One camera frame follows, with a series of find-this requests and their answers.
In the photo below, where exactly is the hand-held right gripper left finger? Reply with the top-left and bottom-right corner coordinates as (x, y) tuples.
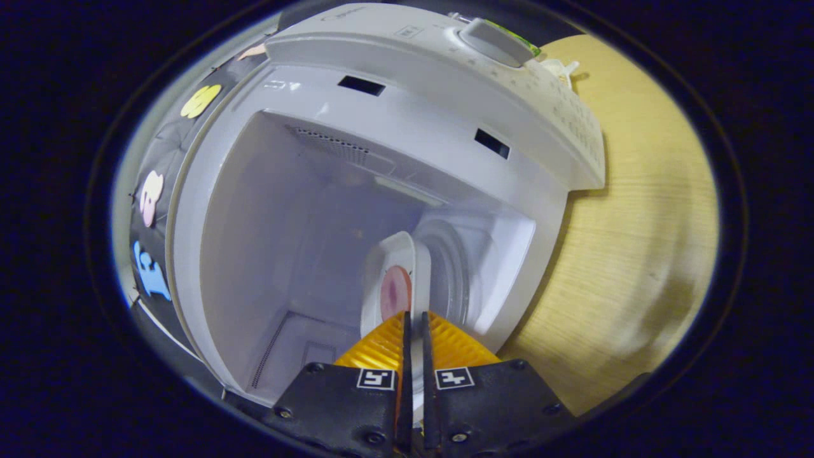
(264, 310), (414, 456)

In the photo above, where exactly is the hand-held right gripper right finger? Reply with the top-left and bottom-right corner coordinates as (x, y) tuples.
(420, 310), (577, 456)

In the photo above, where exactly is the round pink food slice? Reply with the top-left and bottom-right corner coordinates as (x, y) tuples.
(380, 265), (413, 323)

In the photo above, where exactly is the white square plate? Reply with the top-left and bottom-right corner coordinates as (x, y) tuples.
(360, 231), (433, 426)

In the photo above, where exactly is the white microwave oven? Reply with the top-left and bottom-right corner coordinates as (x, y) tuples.
(167, 3), (607, 408)

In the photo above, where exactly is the green label drink bottle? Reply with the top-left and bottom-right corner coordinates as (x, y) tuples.
(488, 19), (542, 57)

